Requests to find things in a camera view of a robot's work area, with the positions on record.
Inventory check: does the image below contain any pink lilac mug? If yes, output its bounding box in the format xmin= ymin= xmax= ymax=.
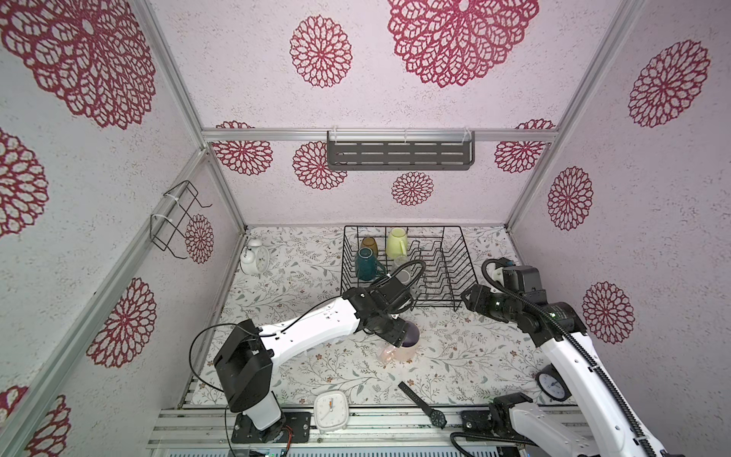
xmin=379 ymin=321 xmax=420 ymax=365

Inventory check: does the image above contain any dark green cream mug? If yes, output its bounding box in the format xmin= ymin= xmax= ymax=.
xmin=355 ymin=248 xmax=386 ymax=282

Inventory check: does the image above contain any black wire dish rack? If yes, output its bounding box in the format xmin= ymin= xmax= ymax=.
xmin=340 ymin=224 xmax=480 ymax=312

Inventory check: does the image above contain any light green mug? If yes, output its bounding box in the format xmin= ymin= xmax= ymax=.
xmin=386 ymin=228 xmax=409 ymax=260

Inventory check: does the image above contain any amber glass cup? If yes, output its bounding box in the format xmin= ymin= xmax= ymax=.
xmin=361 ymin=236 xmax=379 ymax=257

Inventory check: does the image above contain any grey cream mug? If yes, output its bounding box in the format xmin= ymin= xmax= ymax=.
xmin=395 ymin=270 xmax=413 ymax=286

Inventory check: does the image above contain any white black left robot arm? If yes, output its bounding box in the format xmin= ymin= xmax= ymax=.
xmin=190 ymin=260 xmax=426 ymax=443

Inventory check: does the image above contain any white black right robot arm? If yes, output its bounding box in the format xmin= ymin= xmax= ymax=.
xmin=461 ymin=258 xmax=669 ymax=456

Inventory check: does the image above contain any white square clock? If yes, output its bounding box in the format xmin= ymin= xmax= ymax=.
xmin=313 ymin=390 xmax=350 ymax=433

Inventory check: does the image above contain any black twin-bell alarm clock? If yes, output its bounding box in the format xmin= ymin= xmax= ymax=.
xmin=535 ymin=365 xmax=571 ymax=402

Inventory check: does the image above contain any black wristwatch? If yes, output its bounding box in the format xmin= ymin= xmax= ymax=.
xmin=398 ymin=382 xmax=447 ymax=430

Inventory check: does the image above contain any white twin-bell alarm clock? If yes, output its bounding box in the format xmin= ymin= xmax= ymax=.
xmin=239 ymin=238 xmax=270 ymax=276

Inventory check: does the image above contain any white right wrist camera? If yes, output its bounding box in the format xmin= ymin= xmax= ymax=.
xmin=488 ymin=258 xmax=515 ymax=286

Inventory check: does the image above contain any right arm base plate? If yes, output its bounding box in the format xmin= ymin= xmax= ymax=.
xmin=460 ymin=407 xmax=508 ymax=441

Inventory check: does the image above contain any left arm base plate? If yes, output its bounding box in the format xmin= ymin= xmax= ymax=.
xmin=231 ymin=411 xmax=312 ymax=445

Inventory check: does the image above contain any grey wall shelf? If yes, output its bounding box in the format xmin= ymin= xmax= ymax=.
xmin=326 ymin=131 xmax=475 ymax=171

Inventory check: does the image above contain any black wire wall holder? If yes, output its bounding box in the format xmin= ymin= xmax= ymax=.
xmin=148 ymin=180 xmax=214 ymax=265

